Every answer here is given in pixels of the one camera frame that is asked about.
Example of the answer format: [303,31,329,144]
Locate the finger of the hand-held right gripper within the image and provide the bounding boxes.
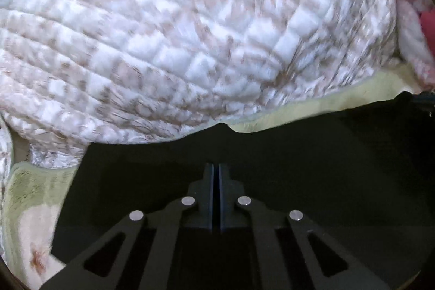
[409,91,435,118]

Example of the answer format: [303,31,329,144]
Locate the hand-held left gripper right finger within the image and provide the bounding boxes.
[219,163,392,290]

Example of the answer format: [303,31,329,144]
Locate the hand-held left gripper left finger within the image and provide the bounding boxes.
[40,162,215,290]

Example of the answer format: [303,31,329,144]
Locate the black pants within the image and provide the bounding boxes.
[51,91,435,290]

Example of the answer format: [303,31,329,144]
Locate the green floral blanket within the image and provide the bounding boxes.
[0,71,424,288]

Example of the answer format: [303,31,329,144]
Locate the pink floral quilt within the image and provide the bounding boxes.
[393,0,435,88]

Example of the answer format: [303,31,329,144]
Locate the white brown quilted bedspread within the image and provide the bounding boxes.
[0,0,401,171]

